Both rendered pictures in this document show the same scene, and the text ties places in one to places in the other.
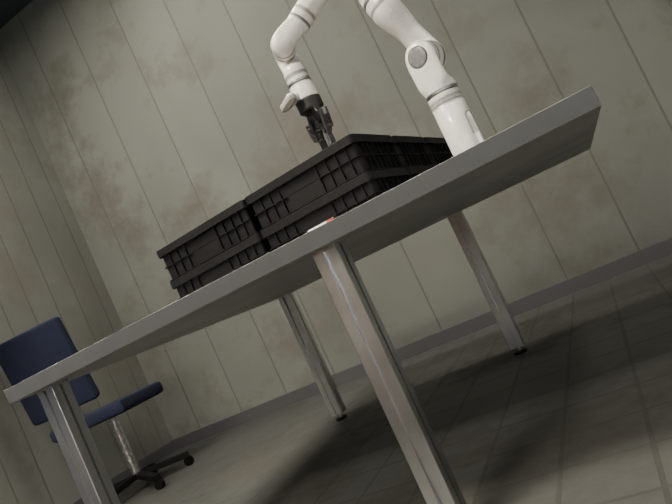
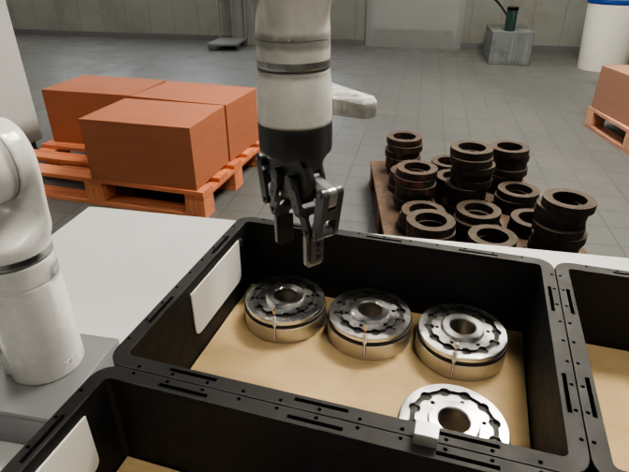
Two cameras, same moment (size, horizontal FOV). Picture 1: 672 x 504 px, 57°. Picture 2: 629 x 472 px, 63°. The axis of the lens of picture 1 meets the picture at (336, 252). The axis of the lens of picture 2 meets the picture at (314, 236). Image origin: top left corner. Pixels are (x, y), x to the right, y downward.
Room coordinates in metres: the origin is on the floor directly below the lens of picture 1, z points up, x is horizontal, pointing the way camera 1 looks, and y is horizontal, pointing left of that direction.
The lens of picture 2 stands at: (2.25, -0.19, 1.25)
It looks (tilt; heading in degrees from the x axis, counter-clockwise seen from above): 29 degrees down; 169
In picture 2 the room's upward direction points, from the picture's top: straight up
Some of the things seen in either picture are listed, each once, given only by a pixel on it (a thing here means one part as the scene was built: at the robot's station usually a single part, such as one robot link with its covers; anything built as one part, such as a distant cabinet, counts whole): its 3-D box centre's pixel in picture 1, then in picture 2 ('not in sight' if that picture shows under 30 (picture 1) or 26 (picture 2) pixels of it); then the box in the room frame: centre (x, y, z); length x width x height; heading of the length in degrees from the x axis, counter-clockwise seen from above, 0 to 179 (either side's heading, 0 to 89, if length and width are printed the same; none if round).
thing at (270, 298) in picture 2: not in sight; (285, 295); (1.72, -0.12, 0.86); 0.05 x 0.05 x 0.01
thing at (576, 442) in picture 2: (320, 170); (358, 312); (1.84, -0.06, 0.92); 0.40 x 0.30 x 0.02; 62
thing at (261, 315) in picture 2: not in sight; (285, 299); (1.72, -0.12, 0.86); 0.10 x 0.10 x 0.01
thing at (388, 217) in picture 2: not in sight; (466, 193); (0.19, 0.96, 0.23); 1.27 x 0.87 x 0.45; 165
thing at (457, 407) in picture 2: not in sight; (453, 421); (1.95, 0.00, 0.86); 0.05 x 0.05 x 0.01
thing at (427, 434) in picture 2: not in sight; (426, 434); (2.01, -0.06, 0.94); 0.02 x 0.01 x 0.01; 62
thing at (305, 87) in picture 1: (297, 92); (310, 85); (1.74, -0.09, 1.13); 0.11 x 0.09 x 0.06; 113
